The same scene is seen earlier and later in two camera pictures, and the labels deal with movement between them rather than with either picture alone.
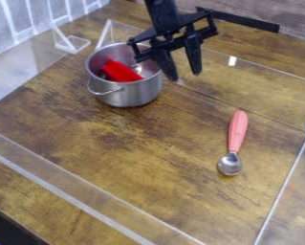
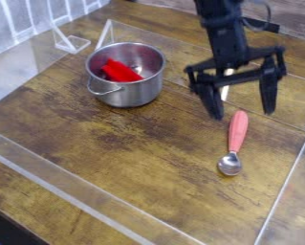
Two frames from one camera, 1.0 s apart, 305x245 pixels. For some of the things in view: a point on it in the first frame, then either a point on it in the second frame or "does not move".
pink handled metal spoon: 228,163 does not move
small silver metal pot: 120,80 does not move
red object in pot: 119,72 does not move
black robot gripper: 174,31 -> 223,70
